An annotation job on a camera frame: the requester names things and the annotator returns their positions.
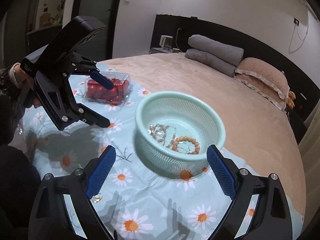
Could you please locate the pink pearl bead bracelet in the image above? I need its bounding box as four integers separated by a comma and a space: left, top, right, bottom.
148, 123, 171, 141

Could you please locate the clear box of cherry tomatoes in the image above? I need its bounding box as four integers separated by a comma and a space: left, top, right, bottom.
85, 71, 134, 105

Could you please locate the white wall cable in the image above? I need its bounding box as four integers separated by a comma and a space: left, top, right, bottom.
289, 17, 310, 54

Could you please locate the bedside table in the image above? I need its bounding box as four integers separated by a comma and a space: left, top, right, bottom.
150, 47, 180, 55

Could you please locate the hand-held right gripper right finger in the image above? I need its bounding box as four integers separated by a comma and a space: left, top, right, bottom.
206, 144, 293, 240

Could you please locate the folded grey blanket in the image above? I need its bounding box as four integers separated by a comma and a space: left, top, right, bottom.
187, 35, 244, 66
184, 49, 237, 77

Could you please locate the beige ruffled pillow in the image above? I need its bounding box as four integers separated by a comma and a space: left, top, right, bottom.
235, 57, 291, 100
233, 72, 286, 108

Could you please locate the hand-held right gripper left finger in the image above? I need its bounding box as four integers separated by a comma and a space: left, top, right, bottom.
29, 145, 117, 240

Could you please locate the blue daisy print cloth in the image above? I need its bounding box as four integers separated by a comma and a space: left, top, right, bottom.
19, 62, 304, 240

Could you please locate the white bedside appliance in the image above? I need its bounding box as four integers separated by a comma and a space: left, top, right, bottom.
160, 35, 174, 51

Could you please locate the person's left forearm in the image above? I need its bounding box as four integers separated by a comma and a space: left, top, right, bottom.
0, 62, 27, 92

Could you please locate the dark glass door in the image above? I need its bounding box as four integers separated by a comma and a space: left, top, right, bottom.
72, 0, 125, 61

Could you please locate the wooden bead bracelet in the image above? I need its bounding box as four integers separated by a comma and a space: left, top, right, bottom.
172, 136, 200, 155

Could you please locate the hallway shelf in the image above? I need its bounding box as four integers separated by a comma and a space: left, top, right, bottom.
25, 0, 66, 55

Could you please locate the mint green plastic basket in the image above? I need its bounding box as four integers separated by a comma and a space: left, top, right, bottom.
134, 91, 226, 179

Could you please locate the cream curtain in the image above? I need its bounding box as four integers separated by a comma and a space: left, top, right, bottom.
297, 120, 320, 178

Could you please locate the yellow teddy bear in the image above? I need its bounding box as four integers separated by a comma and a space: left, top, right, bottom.
285, 91, 296, 110

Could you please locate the person's dark clothing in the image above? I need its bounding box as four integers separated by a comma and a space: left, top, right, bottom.
0, 90, 42, 240

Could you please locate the black headboard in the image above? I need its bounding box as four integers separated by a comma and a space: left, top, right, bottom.
151, 14, 320, 132

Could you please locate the person's left hand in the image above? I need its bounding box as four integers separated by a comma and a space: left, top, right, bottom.
24, 79, 42, 109

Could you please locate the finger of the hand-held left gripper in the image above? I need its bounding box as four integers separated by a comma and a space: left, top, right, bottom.
67, 52, 114, 90
74, 102, 111, 128

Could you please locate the bed with beige blanket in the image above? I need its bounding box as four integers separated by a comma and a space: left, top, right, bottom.
19, 52, 307, 240

